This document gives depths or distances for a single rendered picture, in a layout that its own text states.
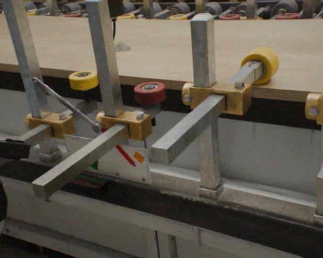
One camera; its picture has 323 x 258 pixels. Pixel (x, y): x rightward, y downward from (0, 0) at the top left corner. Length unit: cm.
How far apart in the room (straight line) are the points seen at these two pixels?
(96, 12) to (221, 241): 61
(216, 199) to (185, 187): 9
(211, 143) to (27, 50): 53
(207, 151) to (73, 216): 94
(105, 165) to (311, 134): 51
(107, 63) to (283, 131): 46
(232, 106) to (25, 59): 56
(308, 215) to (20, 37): 78
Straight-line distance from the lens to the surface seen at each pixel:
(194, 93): 90
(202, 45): 87
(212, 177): 99
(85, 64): 142
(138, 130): 102
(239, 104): 87
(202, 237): 114
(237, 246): 111
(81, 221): 177
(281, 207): 99
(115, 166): 112
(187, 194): 103
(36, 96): 120
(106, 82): 103
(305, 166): 115
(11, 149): 75
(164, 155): 68
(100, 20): 99
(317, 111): 83
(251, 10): 199
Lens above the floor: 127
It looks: 25 degrees down
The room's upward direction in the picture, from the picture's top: 6 degrees counter-clockwise
